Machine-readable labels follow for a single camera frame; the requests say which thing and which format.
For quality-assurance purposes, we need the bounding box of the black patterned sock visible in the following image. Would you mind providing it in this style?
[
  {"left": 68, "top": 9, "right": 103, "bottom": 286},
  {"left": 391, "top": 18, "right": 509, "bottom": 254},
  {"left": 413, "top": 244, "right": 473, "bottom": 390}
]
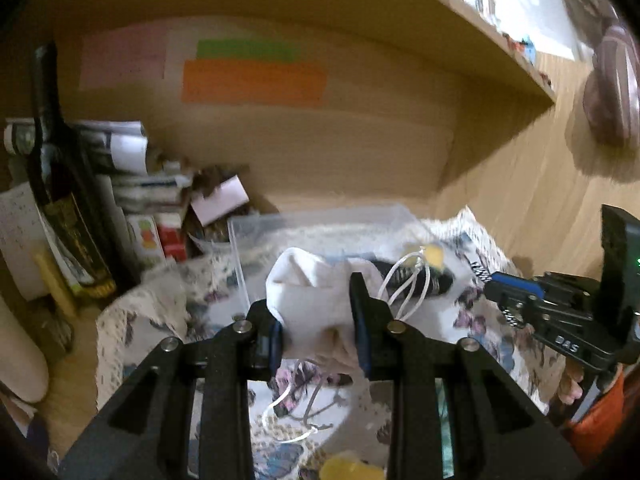
[{"left": 372, "top": 260, "right": 454, "bottom": 299}]

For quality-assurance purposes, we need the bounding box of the white drawstring pouch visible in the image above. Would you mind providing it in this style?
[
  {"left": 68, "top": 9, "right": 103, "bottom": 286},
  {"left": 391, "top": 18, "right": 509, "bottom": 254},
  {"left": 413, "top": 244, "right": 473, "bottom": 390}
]
[{"left": 260, "top": 246, "right": 434, "bottom": 444}]

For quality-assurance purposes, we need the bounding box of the yellow soft ball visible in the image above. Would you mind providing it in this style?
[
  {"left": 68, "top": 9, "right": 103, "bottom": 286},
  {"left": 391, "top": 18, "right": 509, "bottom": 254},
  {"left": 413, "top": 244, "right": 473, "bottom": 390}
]
[{"left": 319, "top": 452, "right": 386, "bottom": 480}]

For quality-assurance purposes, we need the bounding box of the person's right hand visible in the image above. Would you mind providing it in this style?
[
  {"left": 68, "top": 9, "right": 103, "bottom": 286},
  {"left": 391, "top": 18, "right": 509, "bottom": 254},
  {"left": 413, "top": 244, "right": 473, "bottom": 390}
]
[{"left": 556, "top": 358, "right": 585, "bottom": 405}]

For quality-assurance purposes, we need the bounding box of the yellow green sponge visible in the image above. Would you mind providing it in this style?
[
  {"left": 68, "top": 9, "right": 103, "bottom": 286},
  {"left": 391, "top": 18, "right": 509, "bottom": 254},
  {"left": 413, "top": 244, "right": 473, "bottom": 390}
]
[{"left": 404, "top": 243, "right": 445, "bottom": 271}]

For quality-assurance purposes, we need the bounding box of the clear plastic storage bin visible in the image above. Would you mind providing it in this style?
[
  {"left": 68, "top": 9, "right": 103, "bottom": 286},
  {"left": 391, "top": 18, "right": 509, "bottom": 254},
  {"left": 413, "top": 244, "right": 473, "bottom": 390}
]
[{"left": 228, "top": 204, "right": 431, "bottom": 308}]

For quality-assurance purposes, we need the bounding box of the butterfly print tablecloth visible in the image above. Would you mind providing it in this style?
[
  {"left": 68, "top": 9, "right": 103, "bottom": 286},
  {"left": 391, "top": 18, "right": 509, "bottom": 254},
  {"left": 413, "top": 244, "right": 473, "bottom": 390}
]
[{"left": 94, "top": 210, "right": 565, "bottom": 479}]

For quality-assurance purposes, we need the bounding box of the white folded card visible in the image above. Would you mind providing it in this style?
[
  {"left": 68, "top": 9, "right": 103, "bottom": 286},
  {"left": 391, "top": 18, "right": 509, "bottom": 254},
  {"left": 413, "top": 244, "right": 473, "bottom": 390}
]
[{"left": 191, "top": 176, "right": 250, "bottom": 226}]

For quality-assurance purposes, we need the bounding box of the red white small box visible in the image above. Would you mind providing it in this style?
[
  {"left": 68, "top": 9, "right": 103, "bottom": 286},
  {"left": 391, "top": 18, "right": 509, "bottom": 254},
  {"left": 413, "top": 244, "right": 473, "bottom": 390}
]
[{"left": 154, "top": 212, "right": 189, "bottom": 262}]

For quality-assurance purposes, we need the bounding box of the mauve striped curtain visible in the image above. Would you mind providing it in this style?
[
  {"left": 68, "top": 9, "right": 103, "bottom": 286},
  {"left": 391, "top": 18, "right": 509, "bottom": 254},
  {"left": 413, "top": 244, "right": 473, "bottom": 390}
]
[{"left": 534, "top": 0, "right": 640, "bottom": 149}]

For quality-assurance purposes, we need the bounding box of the dark wine bottle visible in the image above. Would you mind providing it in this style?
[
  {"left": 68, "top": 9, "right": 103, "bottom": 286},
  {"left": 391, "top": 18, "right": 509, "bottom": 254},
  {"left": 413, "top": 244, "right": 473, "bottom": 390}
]
[{"left": 27, "top": 42, "right": 118, "bottom": 304}]

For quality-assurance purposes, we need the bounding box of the stack of papers and magazines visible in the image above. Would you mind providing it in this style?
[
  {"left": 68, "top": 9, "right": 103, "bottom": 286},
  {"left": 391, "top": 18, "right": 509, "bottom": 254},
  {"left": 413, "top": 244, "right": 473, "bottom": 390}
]
[{"left": 3, "top": 118, "right": 202, "bottom": 261}]

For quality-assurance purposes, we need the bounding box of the cream cylinder candle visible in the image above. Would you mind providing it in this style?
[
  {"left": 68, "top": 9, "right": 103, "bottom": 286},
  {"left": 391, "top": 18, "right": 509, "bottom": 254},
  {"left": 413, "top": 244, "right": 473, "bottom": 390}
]
[{"left": 0, "top": 299, "right": 49, "bottom": 404}]

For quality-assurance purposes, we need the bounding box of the orange paper note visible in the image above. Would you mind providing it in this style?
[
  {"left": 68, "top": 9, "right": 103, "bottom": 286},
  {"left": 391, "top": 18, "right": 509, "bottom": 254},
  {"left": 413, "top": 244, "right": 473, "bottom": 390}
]
[{"left": 181, "top": 58, "right": 328, "bottom": 107}]

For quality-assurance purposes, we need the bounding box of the white handwritten note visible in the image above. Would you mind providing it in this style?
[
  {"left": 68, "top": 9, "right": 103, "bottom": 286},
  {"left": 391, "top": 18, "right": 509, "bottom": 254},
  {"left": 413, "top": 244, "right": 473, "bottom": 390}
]
[{"left": 0, "top": 182, "right": 49, "bottom": 301}]

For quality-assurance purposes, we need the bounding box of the green paper note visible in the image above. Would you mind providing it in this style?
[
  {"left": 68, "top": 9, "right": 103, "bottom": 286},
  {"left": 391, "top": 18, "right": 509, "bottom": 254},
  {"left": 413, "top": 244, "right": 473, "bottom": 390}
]
[{"left": 196, "top": 38, "right": 300, "bottom": 63}]

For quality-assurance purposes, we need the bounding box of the pink paper note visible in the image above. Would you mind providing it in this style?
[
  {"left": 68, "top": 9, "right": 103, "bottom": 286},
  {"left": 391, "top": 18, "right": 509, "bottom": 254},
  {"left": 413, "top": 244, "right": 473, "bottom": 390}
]
[{"left": 78, "top": 22, "right": 167, "bottom": 91}]

